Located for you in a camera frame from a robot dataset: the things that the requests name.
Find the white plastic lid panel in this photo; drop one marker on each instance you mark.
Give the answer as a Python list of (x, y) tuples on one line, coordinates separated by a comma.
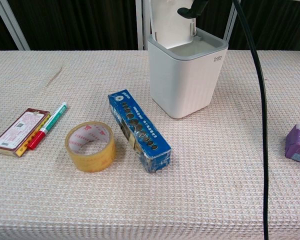
[(173, 25)]

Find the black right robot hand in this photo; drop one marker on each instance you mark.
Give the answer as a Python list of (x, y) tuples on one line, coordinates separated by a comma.
[(190, 8)]

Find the red capped white marker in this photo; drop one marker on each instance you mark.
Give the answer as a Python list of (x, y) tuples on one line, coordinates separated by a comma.
[(48, 126)]

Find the white metal frame bar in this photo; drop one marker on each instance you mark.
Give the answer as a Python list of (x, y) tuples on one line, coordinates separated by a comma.
[(11, 23)]

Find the red and white card box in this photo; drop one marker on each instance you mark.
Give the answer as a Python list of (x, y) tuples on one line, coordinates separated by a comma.
[(17, 132)]

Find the white metal frame post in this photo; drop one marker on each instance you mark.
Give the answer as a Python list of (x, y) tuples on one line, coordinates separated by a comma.
[(139, 23)]

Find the clear packing tape roll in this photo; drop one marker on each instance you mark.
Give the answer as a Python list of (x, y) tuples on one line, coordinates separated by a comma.
[(90, 147)]

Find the beige waffle tablecloth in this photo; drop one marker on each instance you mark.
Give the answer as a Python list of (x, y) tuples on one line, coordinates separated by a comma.
[(115, 190)]

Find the white plastic trash bin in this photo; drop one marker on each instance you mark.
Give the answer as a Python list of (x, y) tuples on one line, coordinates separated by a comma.
[(185, 80)]

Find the blue cardboard box with holes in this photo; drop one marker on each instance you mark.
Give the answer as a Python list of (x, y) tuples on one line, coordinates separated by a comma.
[(140, 130)]

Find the purple tissue pack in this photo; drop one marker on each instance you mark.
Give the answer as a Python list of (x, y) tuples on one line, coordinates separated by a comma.
[(298, 145)]

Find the white metal frame strut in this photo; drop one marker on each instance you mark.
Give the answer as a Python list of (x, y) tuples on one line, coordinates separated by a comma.
[(230, 20)]

